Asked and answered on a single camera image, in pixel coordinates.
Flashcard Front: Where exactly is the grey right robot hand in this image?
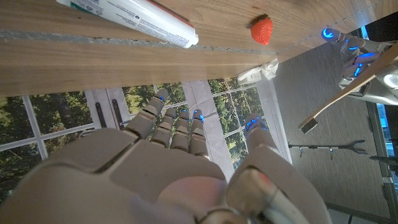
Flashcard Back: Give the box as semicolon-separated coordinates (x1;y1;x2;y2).
0;88;332;224

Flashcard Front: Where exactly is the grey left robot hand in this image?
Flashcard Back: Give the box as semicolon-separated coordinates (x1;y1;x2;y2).
321;27;398;106

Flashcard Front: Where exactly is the white toothpaste tube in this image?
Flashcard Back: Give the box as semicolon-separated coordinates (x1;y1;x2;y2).
55;0;200;49

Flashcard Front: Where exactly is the red toy strawberry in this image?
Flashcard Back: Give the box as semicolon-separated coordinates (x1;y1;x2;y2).
250;14;274;46

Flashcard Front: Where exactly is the black forked metal bar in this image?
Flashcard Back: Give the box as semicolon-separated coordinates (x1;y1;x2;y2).
287;139;369;156

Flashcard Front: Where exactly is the printed window backdrop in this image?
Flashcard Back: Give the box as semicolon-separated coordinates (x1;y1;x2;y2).
0;77;293;203

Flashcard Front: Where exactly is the crumpled white tissue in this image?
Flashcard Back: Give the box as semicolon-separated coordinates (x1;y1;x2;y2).
260;58;280;81

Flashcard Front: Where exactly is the white power strip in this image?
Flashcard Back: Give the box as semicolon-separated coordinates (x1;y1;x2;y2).
237;67;265;85

